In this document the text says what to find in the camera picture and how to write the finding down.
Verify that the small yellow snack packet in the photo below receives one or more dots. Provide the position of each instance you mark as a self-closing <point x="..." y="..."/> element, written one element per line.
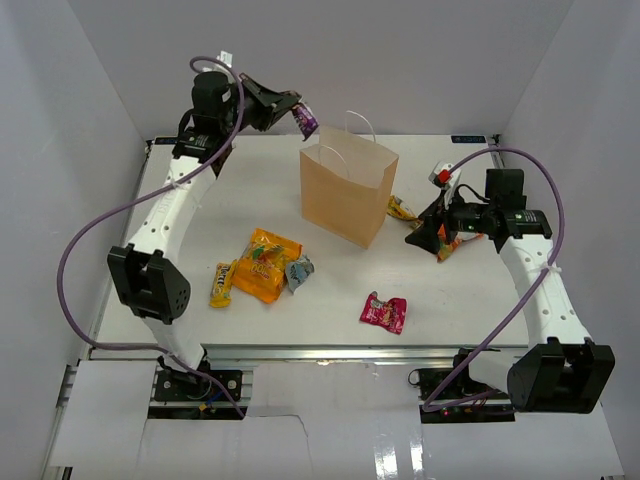
<point x="398" y="209"/>

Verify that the purple M&M's packet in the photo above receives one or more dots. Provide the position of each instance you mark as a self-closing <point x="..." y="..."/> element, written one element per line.
<point x="305" y="120"/>

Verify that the aluminium table frame rail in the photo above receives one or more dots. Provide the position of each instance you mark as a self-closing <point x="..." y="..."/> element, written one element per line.
<point x="451" y="304"/>

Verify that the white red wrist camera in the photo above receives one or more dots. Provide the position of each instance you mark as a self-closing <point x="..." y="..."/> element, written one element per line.
<point x="446" y="179"/>

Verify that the orange Lot 100 mango bag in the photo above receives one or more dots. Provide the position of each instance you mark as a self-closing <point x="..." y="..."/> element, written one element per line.
<point x="260" y="270"/>

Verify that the brown paper bag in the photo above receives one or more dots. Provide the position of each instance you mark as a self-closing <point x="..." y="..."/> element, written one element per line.
<point x="346" y="182"/>

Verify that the yellow M&M's packet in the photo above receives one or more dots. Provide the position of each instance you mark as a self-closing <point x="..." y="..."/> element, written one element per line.
<point x="220" y="296"/>

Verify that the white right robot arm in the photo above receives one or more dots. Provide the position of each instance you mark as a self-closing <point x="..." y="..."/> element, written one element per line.
<point x="563" y="369"/>

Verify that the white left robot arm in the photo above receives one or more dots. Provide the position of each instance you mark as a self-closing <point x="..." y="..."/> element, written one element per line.
<point x="145" y="271"/>

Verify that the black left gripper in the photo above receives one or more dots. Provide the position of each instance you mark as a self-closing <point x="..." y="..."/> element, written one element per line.
<point x="265" y="100"/>

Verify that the orange snack packet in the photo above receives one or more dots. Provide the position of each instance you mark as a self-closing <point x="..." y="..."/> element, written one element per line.
<point x="447" y="247"/>

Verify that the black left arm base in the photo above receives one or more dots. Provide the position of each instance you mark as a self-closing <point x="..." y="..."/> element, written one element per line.
<point x="177" y="386"/>

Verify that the silver blue snack packet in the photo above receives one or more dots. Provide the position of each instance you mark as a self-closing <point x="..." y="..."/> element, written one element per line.
<point x="298" y="271"/>

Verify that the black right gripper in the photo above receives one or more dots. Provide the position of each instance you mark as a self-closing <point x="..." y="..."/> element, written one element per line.
<point x="426" y="236"/>

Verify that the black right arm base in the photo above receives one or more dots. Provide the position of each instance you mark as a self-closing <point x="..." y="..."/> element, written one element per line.
<point x="479" y="402"/>

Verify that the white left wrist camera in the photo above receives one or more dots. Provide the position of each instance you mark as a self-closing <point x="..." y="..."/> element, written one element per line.
<point x="225" y="57"/>

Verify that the pink red candy packet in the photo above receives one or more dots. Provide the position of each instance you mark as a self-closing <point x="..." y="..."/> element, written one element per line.
<point x="389" y="315"/>

